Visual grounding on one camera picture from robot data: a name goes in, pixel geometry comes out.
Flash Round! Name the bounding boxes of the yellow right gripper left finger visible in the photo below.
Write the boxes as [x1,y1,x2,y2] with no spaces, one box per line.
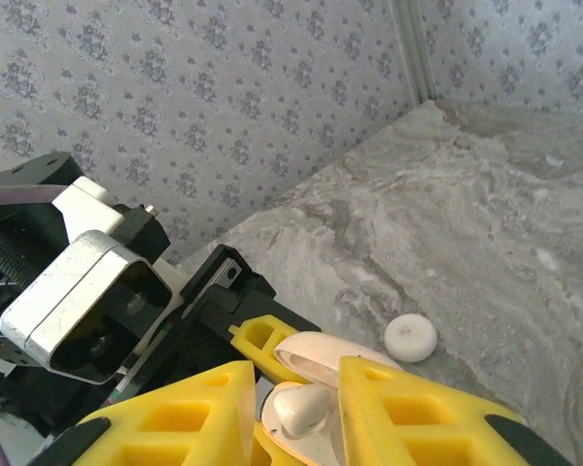
[37,359,257,466]

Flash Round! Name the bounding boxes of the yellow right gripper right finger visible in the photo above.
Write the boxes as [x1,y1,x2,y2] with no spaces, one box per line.
[337,354,574,466]

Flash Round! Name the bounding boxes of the cream charging case gold line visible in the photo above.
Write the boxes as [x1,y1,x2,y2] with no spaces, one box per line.
[259,331,403,466]

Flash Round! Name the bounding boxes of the cream wireless earbud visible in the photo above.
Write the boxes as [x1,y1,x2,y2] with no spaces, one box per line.
[271,383,331,437]

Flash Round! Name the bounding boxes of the plain white charging case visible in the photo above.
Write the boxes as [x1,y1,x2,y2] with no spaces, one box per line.
[383,314,438,364]

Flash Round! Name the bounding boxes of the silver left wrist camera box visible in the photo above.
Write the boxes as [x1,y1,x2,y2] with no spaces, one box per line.
[0,230,174,385]

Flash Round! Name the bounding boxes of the aluminium frame post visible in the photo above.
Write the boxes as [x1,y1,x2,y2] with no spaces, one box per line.
[393,0,438,106]

